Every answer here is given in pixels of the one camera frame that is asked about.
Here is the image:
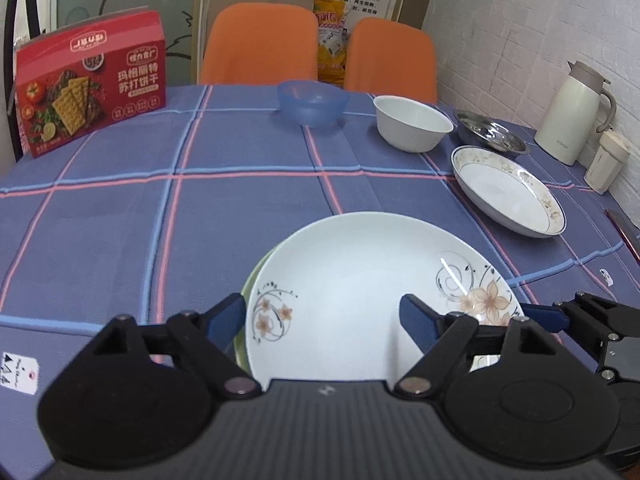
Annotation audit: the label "white floral plate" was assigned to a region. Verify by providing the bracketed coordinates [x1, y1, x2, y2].
[245, 211, 522, 387]

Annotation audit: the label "stainless steel bowl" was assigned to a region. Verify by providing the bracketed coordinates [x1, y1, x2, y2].
[454, 110, 529, 159]

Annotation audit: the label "white ceramic bowl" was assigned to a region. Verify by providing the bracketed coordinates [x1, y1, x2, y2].
[373, 96, 454, 154]

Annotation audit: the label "blue translucent plastic bowl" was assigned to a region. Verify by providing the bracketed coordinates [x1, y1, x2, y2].
[277, 80, 349, 127]

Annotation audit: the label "green plate underneath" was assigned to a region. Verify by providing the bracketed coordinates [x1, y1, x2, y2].
[232, 246, 279, 376]

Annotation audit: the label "red black flat comb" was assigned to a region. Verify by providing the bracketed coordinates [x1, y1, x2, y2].
[605, 209, 640, 264]

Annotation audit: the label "white gold-rimmed deep plate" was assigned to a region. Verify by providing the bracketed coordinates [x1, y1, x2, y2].
[450, 145, 566, 238]

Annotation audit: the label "blue plaid tablecloth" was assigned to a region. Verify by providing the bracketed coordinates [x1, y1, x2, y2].
[1, 86, 639, 479]

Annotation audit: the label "cream lidded cup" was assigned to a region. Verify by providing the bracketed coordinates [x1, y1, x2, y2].
[584, 129, 631, 195]

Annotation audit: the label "cream thermos jug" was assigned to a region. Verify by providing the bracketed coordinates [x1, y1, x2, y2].
[534, 61, 617, 166]

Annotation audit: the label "right orange chair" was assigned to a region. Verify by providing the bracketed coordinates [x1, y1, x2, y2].
[343, 18, 438, 104]

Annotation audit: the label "orange chair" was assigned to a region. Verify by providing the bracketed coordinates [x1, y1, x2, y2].
[198, 2, 318, 86]
[343, 18, 438, 104]

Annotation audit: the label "red cracker box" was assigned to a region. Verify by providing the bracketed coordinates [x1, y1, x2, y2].
[15, 8, 166, 157]

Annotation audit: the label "left orange chair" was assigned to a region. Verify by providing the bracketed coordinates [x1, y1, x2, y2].
[198, 2, 318, 86]

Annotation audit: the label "yellow snack bag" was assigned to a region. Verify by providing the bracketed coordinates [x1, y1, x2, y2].
[314, 0, 352, 88]

